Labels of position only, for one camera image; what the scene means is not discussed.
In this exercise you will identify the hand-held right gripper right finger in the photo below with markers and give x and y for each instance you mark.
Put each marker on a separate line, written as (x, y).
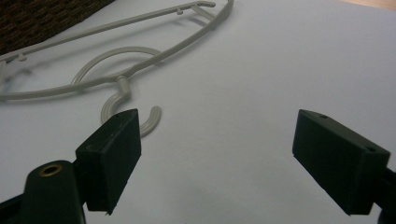
(336, 155)

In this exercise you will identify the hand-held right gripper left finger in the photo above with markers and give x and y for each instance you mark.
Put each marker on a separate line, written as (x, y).
(109, 161)

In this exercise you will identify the grey plastic clothes hanger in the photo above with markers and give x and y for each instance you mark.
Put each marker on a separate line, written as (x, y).
(146, 62)

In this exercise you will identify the dark woven basket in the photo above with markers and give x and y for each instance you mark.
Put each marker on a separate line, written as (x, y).
(34, 18)

